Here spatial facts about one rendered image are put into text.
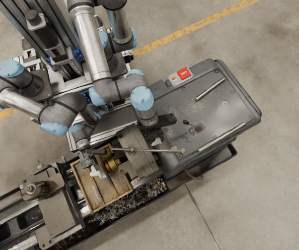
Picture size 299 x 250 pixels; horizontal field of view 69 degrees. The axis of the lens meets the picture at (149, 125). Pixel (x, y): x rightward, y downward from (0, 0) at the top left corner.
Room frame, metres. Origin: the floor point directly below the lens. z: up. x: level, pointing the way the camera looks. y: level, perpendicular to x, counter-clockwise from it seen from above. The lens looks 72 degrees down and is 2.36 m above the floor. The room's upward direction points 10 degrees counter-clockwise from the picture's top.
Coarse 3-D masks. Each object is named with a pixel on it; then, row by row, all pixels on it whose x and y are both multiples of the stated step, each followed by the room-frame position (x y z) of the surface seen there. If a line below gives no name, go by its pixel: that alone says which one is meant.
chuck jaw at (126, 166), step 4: (128, 160) 0.21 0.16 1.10; (124, 164) 0.19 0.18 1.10; (128, 164) 0.18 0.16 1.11; (120, 168) 0.17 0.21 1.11; (124, 168) 0.17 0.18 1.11; (128, 168) 0.16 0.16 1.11; (132, 168) 0.16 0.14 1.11; (124, 172) 0.14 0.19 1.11; (128, 172) 0.14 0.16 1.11; (132, 172) 0.14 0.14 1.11; (132, 176) 0.11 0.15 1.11; (136, 176) 0.11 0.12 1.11
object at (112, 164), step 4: (108, 160) 0.23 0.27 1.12; (112, 160) 0.22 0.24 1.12; (116, 160) 0.22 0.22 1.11; (120, 160) 0.22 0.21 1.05; (104, 164) 0.21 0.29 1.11; (108, 164) 0.20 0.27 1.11; (112, 164) 0.20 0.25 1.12; (116, 164) 0.20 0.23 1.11; (120, 164) 0.19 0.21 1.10; (108, 168) 0.18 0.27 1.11; (112, 168) 0.18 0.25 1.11; (116, 168) 0.18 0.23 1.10; (108, 172) 0.16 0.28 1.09
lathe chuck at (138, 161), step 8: (128, 128) 0.37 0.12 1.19; (128, 136) 0.31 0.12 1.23; (120, 144) 0.28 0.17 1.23; (128, 144) 0.27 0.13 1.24; (136, 144) 0.26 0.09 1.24; (128, 152) 0.23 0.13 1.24; (136, 152) 0.22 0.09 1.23; (136, 160) 0.18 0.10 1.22; (144, 160) 0.18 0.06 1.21; (136, 168) 0.14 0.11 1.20; (144, 168) 0.14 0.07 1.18; (144, 176) 0.11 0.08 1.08
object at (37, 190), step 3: (30, 183) 0.17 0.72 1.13; (33, 183) 0.17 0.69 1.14; (36, 183) 0.17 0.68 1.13; (36, 186) 0.15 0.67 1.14; (36, 189) 0.13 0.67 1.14; (39, 189) 0.13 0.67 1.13; (27, 192) 0.12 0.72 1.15; (33, 192) 0.12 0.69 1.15; (36, 192) 0.12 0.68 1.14; (30, 195) 0.11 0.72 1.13; (33, 195) 0.10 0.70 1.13
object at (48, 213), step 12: (48, 168) 0.27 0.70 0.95; (36, 180) 0.21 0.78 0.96; (60, 192) 0.11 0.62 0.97; (48, 204) 0.05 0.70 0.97; (60, 204) 0.04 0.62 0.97; (48, 216) -0.02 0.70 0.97; (60, 216) -0.03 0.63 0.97; (72, 216) -0.04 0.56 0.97; (48, 228) -0.09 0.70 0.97; (60, 228) -0.10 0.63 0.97
